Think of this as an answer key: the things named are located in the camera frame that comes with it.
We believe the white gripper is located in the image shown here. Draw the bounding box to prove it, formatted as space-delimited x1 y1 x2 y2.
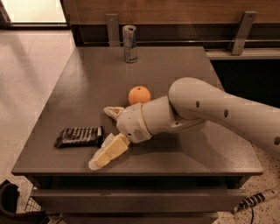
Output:
88 103 152 171

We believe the black rxbar chocolate wrapper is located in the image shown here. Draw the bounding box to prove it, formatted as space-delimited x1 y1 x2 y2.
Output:
54 126 104 149

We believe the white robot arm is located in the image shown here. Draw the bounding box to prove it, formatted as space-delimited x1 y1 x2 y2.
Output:
88 77 280 171

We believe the silver blue redbull can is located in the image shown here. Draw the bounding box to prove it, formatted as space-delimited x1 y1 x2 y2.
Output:
122 25 137 63

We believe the orange fruit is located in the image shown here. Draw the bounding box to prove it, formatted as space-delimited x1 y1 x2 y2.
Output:
129 86 151 105

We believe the grey cabinet drawer front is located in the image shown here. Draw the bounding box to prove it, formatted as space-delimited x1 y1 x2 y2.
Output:
31 189 245 214

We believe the dark object on floor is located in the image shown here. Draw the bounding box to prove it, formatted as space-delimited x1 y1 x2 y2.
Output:
0 180 49 224

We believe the left metal bracket post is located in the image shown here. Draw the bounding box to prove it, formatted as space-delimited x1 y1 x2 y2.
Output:
105 14 120 46

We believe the metal bracket post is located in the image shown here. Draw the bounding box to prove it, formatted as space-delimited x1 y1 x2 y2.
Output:
231 10 257 56
105 14 120 46

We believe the wire basket on floor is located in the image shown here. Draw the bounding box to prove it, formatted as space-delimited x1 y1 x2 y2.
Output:
24 192 42 212

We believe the right metal bracket post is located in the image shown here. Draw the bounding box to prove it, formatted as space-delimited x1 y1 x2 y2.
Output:
231 10 257 56

